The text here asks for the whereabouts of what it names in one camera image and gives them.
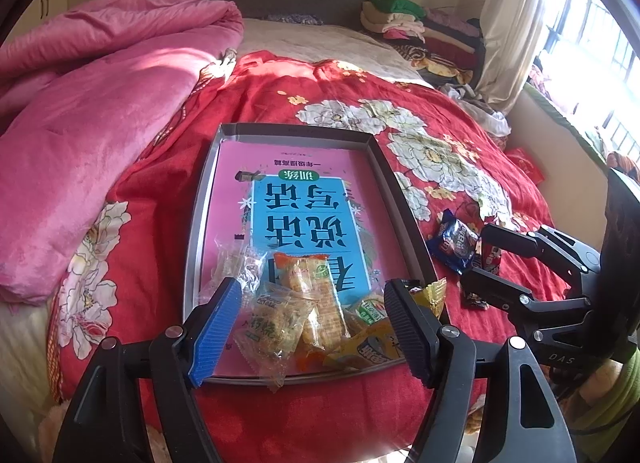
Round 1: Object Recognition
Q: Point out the clear round cake packet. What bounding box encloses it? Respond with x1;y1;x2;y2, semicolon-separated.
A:
233;282;314;393

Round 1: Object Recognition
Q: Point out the red plastic bag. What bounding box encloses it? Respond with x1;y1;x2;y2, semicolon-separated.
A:
504;148;544;186

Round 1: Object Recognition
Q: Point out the snickers bar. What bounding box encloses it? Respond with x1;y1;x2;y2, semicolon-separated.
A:
462;291;490;311

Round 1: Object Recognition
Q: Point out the grey tray with pink book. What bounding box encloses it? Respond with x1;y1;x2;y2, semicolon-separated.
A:
182;121;450;387

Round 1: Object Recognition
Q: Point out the cream wardrobe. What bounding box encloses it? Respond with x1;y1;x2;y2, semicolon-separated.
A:
4;0;68;42

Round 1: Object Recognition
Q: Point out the orange cracker packet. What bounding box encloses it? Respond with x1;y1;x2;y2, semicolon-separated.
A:
273;253;350;373

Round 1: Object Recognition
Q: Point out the red cartoon snack packet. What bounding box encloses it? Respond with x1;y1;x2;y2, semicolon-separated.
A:
480;242;502;275

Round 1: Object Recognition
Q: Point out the black green pea packet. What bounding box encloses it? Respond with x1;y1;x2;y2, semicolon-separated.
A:
345;293;387;332

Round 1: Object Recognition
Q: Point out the cream curtain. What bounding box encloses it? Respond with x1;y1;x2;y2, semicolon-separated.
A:
477;0;544;114

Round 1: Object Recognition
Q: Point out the stack of folded clothes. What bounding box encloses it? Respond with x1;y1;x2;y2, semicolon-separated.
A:
360;0;486;88

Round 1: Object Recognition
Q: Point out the beige bed sheet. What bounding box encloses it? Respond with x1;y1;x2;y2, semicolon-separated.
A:
238;19;432;88

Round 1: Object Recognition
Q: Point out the white plastic bag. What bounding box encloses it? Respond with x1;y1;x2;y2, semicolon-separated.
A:
438;84;511;138

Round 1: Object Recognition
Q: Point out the clear nut bar packet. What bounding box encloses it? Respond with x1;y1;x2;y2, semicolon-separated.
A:
209;241;267;307

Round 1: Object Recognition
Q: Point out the pink duvet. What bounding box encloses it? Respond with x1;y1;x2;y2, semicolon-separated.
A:
1;0;244;305

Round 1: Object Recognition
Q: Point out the blue oreo packet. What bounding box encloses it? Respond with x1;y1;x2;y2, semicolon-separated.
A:
426;209;480;275

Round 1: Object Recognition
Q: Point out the red floral bedspread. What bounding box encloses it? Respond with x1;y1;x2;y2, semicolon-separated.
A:
46;49;572;463

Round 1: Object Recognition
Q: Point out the yellow cone snack packet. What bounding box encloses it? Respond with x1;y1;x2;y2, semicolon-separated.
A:
326;277;448;370

